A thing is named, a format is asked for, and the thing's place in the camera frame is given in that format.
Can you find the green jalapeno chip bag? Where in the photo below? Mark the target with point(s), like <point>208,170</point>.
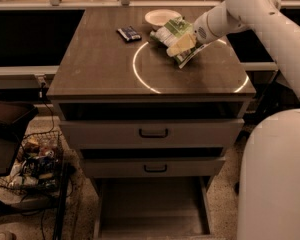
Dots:
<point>170,33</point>

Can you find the middle drawer with handle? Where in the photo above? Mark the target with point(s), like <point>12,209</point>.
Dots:
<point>157,167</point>

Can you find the open bottom drawer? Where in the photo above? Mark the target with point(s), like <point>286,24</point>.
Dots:
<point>168,208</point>

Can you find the grey drawer cabinet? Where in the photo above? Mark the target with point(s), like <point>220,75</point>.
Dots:
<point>104,78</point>

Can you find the drawer with handle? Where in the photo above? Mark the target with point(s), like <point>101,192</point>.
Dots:
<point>151,133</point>
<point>157,167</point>

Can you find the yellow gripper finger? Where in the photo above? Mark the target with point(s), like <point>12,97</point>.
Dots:
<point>184,43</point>

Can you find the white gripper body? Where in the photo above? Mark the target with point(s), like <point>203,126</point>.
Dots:
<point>201,30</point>

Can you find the wire basket of snacks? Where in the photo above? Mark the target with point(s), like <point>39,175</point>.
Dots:
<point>38,165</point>

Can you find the white paper bowl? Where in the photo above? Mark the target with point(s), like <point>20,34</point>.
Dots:
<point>158,18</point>

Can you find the top drawer with handle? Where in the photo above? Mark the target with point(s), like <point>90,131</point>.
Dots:
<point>151,133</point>

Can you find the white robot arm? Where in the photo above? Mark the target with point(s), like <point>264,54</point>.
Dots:
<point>269,187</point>

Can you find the dark brown chair left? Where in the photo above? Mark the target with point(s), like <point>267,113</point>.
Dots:
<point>14,119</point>

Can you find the dark blue snack packet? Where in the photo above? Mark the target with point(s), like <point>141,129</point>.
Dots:
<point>129,34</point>

